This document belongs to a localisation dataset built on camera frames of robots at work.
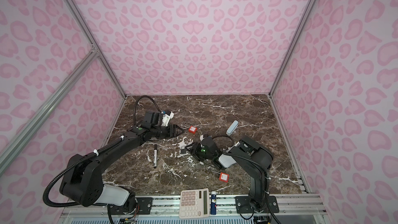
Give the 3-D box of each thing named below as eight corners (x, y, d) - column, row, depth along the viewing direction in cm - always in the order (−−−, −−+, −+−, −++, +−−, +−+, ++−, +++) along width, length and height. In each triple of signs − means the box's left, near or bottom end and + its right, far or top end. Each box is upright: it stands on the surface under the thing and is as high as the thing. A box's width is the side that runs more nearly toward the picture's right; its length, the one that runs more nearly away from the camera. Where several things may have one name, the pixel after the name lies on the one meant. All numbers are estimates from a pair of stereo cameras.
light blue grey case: (225, 134, 100) (226, 130, 97) (234, 123, 106) (235, 118, 102) (229, 136, 99) (230, 133, 96) (238, 125, 105) (239, 121, 101)
